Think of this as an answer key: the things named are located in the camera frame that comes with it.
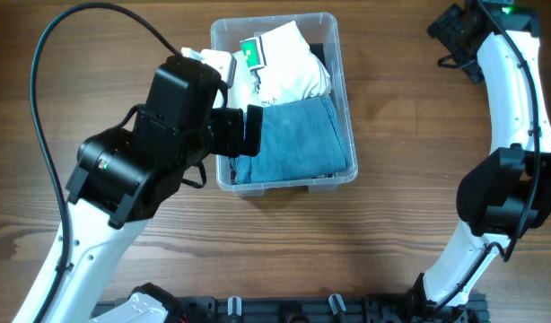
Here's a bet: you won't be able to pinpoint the cream cloth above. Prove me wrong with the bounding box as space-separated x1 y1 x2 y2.
227 50 260 112

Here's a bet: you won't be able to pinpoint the white printed t-shirt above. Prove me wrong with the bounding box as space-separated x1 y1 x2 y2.
240 21 332 107

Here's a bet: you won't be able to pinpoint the blue denim jeans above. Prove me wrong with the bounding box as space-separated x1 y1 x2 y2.
231 96 351 185

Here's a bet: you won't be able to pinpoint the black garment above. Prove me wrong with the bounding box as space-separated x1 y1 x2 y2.
310 43 332 97

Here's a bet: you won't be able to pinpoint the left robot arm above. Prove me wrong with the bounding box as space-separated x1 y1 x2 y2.
16 57 263 322

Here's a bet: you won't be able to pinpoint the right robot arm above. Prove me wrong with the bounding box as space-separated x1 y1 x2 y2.
398 1 551 322

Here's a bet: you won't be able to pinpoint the clear plastic storage bin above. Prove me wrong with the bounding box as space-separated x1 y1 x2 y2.
210 13 358 196

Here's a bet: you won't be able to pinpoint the right black cable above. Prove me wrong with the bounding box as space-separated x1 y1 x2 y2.
430 0 544 310

